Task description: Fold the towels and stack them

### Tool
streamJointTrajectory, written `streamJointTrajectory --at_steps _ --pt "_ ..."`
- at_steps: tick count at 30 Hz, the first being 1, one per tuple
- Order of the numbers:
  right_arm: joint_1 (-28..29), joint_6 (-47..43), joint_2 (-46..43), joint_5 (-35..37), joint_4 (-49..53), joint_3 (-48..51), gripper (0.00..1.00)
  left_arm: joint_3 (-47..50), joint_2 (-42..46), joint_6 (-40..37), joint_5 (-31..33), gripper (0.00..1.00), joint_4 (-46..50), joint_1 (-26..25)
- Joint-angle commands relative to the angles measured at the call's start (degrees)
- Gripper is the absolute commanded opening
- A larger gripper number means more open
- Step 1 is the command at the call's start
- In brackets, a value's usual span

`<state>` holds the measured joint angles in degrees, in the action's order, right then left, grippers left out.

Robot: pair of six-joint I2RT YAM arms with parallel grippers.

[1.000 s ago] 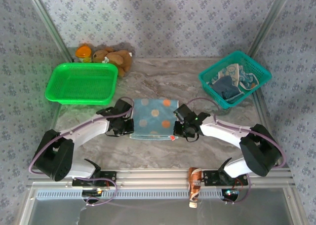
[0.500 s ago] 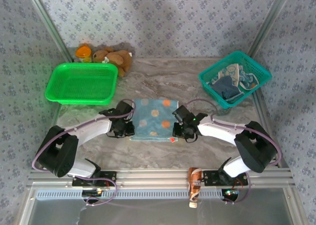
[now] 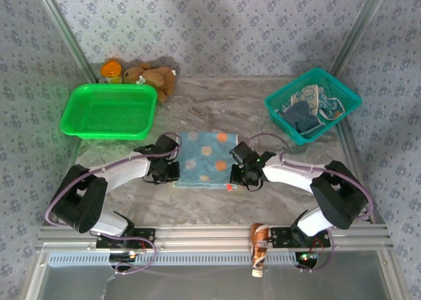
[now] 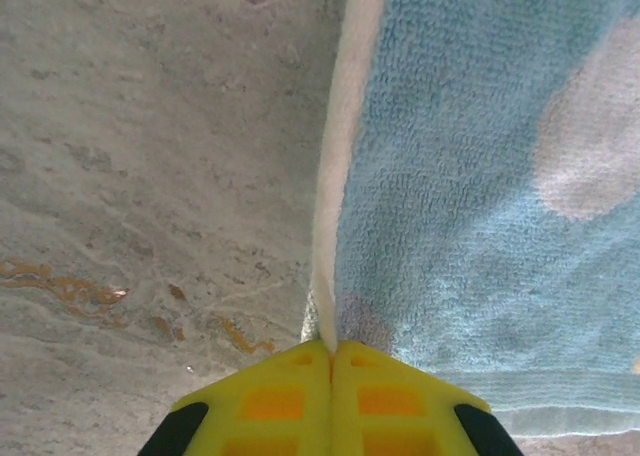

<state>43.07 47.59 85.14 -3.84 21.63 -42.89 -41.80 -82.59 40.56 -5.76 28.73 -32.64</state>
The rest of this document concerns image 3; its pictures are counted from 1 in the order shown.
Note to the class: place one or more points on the blue polka dot towel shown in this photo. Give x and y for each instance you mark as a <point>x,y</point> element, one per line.
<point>204,162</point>

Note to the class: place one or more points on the cream and teal bunny towel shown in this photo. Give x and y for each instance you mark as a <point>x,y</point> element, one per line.
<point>309,94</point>

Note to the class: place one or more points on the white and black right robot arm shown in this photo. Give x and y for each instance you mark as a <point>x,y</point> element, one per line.
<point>289,175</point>

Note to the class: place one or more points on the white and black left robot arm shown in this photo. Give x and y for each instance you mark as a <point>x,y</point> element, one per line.
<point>125,171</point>

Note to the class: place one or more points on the green plastic basket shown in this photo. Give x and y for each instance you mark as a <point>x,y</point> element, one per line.
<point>108,112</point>

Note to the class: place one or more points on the small circuit board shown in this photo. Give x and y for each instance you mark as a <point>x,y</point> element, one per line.
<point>128,256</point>
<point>307,257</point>

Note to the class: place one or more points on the brown teddy bear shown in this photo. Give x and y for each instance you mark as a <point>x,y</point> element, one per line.
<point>154,78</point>

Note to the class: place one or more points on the orange-lidded yellow cup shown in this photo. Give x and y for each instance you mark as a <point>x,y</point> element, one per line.
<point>110,70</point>

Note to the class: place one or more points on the shiny metal base panel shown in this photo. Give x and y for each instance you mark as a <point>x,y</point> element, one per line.
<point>213,283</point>

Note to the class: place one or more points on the teal plastic basket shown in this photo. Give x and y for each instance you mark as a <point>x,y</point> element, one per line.
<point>342,89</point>

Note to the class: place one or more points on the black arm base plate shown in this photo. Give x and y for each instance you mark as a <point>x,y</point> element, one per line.
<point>279,237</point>
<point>144,235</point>

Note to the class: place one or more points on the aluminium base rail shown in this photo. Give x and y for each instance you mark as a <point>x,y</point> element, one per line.
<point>204,237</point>

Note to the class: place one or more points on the aluminium corner post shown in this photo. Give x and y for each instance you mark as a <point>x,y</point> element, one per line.
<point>361,27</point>
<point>65,33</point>

